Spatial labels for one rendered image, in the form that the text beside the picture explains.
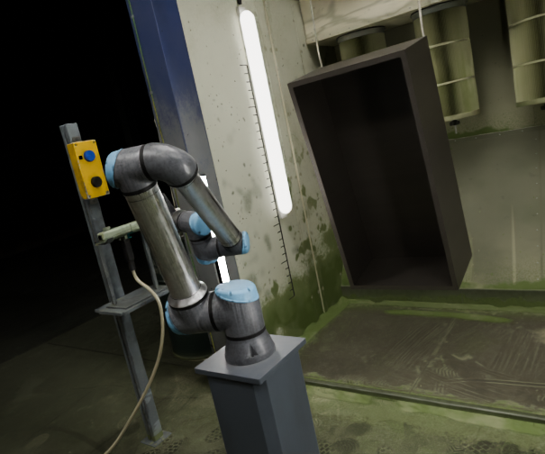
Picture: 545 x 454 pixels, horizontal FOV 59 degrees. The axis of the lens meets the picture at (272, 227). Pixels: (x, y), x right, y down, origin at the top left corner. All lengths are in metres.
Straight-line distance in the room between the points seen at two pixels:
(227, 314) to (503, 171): 2.43
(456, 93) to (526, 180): 0.74
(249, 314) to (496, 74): 2.61
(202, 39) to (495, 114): 2.07
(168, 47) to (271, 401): 1.76
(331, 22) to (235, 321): 2.48
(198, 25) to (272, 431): 2.07
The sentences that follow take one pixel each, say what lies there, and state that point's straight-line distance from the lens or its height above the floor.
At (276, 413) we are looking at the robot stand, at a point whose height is 0.48.
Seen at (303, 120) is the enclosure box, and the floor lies 1.44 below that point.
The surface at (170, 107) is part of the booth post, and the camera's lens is 2.59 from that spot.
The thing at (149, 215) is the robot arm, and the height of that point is 1.24.
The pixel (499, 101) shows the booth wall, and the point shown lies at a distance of 3.74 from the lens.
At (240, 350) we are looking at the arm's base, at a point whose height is 0.69.
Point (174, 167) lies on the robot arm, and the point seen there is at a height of 1.37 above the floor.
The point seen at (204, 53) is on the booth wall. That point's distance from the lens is 2.81.
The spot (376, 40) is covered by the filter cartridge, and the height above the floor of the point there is 1.89.
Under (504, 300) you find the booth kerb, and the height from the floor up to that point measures 0.09.
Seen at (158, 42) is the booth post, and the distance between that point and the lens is 2.62.
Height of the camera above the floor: 1.41
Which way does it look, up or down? 11 degrees down
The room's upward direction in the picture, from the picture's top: 12 degrees counter-clockwise
